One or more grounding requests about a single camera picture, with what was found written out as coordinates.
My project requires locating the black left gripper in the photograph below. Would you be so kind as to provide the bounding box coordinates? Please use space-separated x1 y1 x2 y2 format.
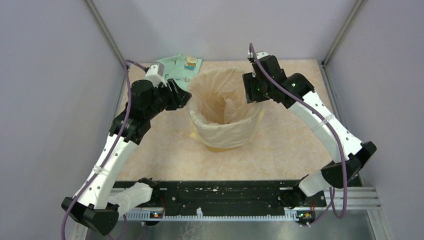
145 77 192 119

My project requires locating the translucent yellowish trash bag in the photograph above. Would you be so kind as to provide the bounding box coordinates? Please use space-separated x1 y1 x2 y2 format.
186 67 265 148

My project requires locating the orange plastic trash bin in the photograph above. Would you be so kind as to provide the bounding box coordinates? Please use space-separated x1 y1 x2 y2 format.
205 145 237 153

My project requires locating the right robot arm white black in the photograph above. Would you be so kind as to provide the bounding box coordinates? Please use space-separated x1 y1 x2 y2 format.
242 52 377 209

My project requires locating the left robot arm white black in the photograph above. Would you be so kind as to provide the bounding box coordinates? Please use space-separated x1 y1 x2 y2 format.
61 79 192 236

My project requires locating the green patterned cloth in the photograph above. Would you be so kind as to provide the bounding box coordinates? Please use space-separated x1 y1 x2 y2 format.
155 54 203 91

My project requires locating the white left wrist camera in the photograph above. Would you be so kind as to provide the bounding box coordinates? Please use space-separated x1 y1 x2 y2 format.
144 62 167 87

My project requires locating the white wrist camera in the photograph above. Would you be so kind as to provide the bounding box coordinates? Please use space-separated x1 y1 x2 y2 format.
144 62 167 87
247 51 269 63

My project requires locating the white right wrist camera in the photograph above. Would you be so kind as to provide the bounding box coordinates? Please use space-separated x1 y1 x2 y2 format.
247 51 269 63

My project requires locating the right aluminium frame post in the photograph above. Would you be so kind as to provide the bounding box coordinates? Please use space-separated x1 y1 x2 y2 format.
321 0 368 68

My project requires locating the aluminium frame post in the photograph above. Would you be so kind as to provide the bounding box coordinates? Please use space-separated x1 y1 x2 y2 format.
321 0 368 68
83 0 128 72

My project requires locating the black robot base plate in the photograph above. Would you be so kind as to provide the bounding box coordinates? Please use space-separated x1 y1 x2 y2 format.
137 180 327 217

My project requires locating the left aluminium frame post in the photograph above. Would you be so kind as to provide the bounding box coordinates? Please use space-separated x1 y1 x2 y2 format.
83 0 128 72

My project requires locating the grey slotted cable duct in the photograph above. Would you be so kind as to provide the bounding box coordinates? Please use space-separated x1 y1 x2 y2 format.
125 208 299 222

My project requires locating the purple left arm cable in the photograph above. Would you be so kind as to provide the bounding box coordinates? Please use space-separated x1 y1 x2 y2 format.
59 59 147 240

